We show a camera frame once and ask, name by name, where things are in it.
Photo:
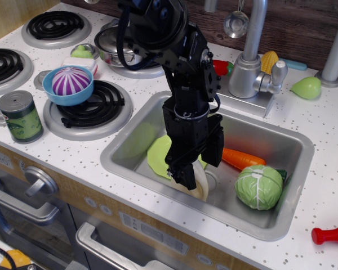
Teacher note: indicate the black burner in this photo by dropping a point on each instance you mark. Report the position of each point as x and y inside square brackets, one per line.
[16, 68]
[107, 110]
[150, 72]
[55, 30]

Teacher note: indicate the small green toy vegetable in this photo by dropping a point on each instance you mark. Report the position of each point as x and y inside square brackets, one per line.
[81, 52]

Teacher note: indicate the black front left burner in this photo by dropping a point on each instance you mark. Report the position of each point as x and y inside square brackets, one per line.
[16, 68]

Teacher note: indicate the silver toy faucet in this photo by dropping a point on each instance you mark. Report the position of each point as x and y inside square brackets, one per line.
[248, 88]

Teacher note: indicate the hanging silver ladle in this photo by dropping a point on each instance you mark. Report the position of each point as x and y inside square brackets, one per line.
[236, 23]

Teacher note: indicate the light blue toy utensil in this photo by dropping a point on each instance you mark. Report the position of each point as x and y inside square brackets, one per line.
[294, 64]

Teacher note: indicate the yellow object with cable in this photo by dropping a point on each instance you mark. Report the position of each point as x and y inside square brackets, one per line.
[14, 259]

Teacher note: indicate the silver oven door handle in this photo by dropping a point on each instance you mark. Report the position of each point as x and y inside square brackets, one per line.
[42, 216]

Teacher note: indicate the blue plastic bowl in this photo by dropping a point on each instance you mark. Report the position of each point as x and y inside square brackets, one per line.
[69, 100]

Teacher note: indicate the white pink toy food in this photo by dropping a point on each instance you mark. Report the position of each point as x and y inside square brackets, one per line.
[88, 63]

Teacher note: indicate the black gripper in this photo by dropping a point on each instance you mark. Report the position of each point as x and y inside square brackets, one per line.
[193, 136]

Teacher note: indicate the black front right burner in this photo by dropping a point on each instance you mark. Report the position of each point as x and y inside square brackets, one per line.
[107, 110]

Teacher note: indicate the grey post with base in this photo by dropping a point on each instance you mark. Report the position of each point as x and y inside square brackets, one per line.
[329, 74]

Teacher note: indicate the red toy chili pepper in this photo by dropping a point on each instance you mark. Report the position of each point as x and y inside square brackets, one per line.
[223, 68]

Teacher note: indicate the yellow toy corn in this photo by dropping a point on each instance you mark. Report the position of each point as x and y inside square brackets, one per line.
[268, 60]

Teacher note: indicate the red toy bottle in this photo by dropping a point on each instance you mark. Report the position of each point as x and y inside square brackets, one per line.
[320, 236]

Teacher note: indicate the orange toy carrot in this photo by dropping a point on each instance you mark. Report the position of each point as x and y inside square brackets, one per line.
[241, 160]

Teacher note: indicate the grey hanging cylinder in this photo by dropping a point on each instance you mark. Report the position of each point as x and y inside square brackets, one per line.
[210, 5]

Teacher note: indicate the cream detergent bottle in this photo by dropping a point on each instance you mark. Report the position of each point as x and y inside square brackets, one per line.
[202, 188]

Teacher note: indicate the green toy cabbage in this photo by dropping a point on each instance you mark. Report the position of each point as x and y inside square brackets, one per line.
[259, 187]

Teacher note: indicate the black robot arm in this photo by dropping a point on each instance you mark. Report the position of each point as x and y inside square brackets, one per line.
[161, 32]

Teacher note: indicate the purple striped toy onion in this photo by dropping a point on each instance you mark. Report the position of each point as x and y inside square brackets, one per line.
[70, 80]

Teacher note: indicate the green labelled toy can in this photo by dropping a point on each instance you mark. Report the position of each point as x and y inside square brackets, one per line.
[21, 116]

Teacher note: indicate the black back left burner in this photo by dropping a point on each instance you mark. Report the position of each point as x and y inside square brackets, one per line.
[55, 30]

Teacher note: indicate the silver pot with lid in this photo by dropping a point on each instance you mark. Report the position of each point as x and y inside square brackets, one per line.
[106, 41]

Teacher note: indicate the silver oven knob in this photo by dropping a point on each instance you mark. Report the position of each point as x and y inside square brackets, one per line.
[39, 181]

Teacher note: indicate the silver dishwasher handle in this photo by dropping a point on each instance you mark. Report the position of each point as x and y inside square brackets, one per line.
[84, 239]

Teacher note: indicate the silver sink basin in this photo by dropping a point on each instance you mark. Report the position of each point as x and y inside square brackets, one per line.
[126, 156]

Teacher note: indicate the black back right burner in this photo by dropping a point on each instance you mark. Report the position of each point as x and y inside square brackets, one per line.
[150, 72]

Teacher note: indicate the green plastic plate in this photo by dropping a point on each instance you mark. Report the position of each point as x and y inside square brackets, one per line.
[156, 156]

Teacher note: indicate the green toy pear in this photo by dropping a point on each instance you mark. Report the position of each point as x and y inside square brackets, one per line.
[308, 88]

